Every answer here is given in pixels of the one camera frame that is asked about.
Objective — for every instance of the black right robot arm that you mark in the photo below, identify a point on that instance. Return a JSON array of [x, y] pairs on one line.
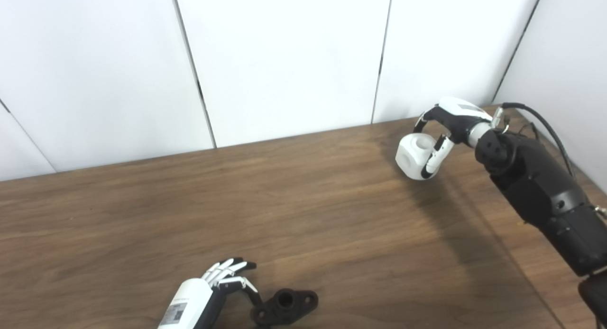
[[545, 191]]

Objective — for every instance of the black three-hole holder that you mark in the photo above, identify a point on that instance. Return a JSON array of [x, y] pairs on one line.
[[280, 312]]

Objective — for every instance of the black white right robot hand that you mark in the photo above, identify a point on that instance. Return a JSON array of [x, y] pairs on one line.
[[460, 115]]

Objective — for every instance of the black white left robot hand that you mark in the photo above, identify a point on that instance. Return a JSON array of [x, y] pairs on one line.
[[189, 300]]

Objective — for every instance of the round white faceted piece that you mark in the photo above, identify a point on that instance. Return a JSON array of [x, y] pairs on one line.
[[410, 158]]

